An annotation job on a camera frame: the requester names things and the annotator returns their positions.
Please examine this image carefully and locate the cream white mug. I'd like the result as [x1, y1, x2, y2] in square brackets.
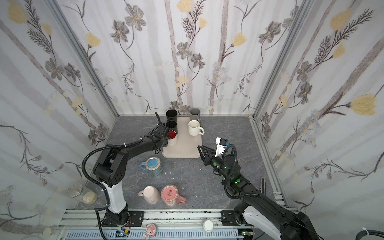
[168, 130, 178, 147]

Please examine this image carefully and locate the black and white mug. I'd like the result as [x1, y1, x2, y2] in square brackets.
[166, 109, 178, 122]

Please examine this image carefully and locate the white ribbed mug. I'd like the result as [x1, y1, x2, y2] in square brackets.
[188, 120, 205, 136]

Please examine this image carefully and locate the grey ceramic mug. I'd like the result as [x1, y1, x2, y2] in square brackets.
[190, 108, 201, 123]

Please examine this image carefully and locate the dark pink mug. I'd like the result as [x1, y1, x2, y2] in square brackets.
[161, 185, 187, 207]

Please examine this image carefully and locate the light pink mug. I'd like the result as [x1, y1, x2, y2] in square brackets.
[138, 186, 161, 205]

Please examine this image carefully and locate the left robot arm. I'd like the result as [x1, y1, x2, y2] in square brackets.
[82, 113, 171, 240]

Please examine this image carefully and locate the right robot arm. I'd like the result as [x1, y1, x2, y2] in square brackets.
[198, 144, 320, 240]

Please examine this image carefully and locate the blue butterfly mug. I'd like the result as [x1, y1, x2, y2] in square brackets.
[141, 157, 163, 178]

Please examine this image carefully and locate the beige rectangular tray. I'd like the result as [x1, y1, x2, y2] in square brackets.
[162, 116, 202, 159]

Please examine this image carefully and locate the white round knob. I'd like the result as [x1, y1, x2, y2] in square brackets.
[203, 219, 215, 234]

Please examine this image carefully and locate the pink toy figure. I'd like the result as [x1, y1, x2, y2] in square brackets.
[144, 224, 157, 240]

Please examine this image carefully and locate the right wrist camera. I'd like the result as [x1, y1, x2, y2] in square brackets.
[215, 138, 229, 157]

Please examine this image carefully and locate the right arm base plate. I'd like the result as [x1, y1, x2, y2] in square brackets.
[219, 210, 240, 227]

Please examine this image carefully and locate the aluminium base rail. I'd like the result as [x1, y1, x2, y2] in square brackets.
[55, 208, 305, 240]

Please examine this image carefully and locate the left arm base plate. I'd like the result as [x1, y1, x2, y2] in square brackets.
[128, 211, 145, 227]

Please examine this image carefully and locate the black cable loop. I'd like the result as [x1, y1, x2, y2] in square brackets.
[355, 228, 384, 240]

